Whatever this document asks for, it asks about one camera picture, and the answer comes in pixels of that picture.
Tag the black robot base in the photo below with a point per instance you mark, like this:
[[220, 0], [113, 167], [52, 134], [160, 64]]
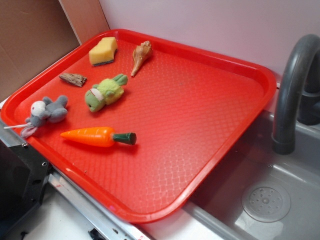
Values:
[[23, 177]]

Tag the brown wood chip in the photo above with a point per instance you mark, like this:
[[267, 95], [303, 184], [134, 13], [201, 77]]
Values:
[[74, 79]]

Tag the red plastic tray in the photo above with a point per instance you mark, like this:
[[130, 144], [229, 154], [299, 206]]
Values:
[[187, 107]]

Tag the green plush toy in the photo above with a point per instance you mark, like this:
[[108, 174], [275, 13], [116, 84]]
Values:
[[107, 92]]

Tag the orange plastic carrot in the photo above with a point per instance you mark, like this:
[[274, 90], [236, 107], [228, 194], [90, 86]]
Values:
[[99, 136]]

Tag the brown spiral seashell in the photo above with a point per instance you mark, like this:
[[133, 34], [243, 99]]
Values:
[[140, 54]]

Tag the yellow sponge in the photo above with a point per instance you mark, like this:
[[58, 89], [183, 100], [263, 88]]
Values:
[[104, 52]]

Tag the grey plush mouse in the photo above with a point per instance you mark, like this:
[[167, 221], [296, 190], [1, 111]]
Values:
[[42, 112]]

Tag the grey plastic sink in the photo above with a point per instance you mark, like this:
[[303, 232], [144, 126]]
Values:
[[257, 194]]

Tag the grey toy faucet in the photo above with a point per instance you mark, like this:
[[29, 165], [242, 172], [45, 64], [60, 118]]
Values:
[[299, 94]]

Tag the brown cardboard box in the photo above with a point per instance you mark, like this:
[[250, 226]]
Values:
[[34, 34]]

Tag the silver metal rail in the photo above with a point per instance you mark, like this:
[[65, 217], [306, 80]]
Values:
[[105, 222]]

